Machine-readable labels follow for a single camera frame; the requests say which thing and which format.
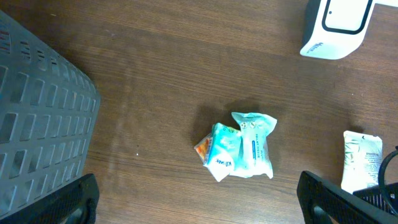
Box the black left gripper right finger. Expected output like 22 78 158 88
297 171 397 223

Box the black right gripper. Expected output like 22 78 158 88
353 183 397 215

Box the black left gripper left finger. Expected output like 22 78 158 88
1 174 100 224

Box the white Pantene tube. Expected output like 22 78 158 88
341 131 382 194

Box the green wipes pack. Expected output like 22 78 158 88
231 112 277 179

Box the orange tissue pack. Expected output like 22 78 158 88
194 134 212 163

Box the teal Kleenex tissue pack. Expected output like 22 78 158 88
203 123 241 182

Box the white barcode scanner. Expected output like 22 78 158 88
300 0 397 60

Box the grey plastic basket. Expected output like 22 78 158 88
1 14 101 218

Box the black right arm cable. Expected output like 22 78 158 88
377 146 398 208

